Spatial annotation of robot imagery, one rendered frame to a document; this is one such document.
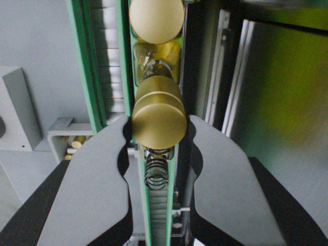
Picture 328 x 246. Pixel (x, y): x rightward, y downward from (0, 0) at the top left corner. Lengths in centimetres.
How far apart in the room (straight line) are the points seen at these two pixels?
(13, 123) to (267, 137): 66
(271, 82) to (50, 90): 60
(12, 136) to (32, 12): 38
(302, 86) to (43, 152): 81
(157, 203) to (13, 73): 62
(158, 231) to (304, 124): 80
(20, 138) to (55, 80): 23
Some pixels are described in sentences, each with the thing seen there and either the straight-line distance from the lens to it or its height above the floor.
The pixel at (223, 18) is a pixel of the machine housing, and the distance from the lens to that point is 52.
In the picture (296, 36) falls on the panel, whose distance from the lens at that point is 21.
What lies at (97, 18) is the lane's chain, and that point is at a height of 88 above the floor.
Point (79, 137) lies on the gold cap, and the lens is 67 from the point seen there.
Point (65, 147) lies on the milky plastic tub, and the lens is 72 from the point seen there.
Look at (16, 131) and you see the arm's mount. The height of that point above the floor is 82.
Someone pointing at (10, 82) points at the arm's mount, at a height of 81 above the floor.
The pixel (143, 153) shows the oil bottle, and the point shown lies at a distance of 26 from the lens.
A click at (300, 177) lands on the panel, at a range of 20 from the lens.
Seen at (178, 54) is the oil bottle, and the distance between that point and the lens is 21.
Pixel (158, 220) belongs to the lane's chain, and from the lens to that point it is 83.
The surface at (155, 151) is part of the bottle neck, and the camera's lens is 20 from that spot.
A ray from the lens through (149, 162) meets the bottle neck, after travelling 24.
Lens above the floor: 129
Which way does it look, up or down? 57 degrees down
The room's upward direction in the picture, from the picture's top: 176 degrees clockwise
